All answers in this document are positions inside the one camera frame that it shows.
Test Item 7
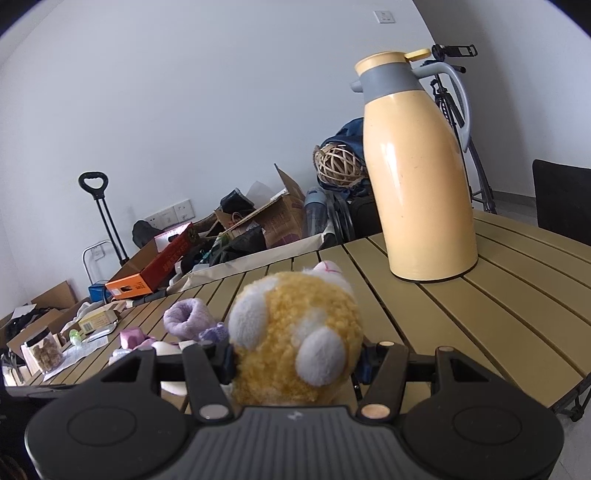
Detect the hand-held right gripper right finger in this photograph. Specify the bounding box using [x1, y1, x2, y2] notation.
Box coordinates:
[353, 340, 502, 422]

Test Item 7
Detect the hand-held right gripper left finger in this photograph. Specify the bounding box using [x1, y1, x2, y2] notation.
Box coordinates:
[99, 343, 237, 422]

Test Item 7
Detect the lavender towel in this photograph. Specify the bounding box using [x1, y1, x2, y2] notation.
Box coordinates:
[164, 298, 217, 342]

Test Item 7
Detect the yellow and white plush toy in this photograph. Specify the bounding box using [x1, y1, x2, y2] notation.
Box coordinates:
[228, 261, 364, 408]

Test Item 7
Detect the white paper piece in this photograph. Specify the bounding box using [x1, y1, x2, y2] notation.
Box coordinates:
[152, 340, 197, 357]

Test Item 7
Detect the tan folding table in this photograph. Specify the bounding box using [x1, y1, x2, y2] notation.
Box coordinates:
[7, 211, 591, 423]

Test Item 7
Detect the orange cardboard box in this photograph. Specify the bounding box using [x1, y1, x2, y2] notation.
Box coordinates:
[105, 222, 204, 301]

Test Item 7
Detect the black cloth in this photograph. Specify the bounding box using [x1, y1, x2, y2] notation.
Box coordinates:
[210, 226, 269, 266]

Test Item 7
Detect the small tan carton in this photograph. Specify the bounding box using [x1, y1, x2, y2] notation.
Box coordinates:
[78, 307, 122, 334]

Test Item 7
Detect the printed paper sheet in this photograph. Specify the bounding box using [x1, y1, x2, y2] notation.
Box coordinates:
[55, 332, 109, 370]

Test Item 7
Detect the black bag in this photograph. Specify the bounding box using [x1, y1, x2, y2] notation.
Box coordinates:
[132, 220, 164, 250]

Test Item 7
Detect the brown cardboard box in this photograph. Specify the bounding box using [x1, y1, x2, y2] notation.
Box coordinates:
[215, 164, 305, 250]

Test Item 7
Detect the blue water bottle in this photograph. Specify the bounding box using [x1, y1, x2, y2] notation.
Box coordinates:
[303, 187, 329, 238]

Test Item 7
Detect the small black pouch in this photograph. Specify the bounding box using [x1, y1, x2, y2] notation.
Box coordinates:
[221, 188, 254, 215]

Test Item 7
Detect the clear jar of snacks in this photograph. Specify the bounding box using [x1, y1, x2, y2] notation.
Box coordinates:
[23, 329, 65, 376]

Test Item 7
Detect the open cardboard box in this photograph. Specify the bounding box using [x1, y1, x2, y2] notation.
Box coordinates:
[4, 308, 68, 363]
[18, 279, 79, 315]

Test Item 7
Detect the yellow thermos jug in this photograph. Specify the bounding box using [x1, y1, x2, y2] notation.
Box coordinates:
[349, 48, 478, 283]

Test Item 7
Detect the woven rattan ball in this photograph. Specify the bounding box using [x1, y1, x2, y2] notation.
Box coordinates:
[314, 143, 365, 188]

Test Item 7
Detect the black hand truck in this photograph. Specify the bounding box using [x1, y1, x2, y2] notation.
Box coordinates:
[78, 172, 130, 268]

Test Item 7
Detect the blue fabric bag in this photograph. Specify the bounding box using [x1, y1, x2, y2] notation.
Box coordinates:
[318, 117, 370, 190]

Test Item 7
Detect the black folding chair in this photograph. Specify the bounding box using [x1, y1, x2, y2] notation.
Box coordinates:
[532, 159, 591, 243]

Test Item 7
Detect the white metal frame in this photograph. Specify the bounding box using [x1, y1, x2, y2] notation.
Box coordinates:
[82, 240, 116, 289]

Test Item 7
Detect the black camera tripod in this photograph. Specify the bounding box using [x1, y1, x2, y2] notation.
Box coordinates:
[429, 44, 498, 215]

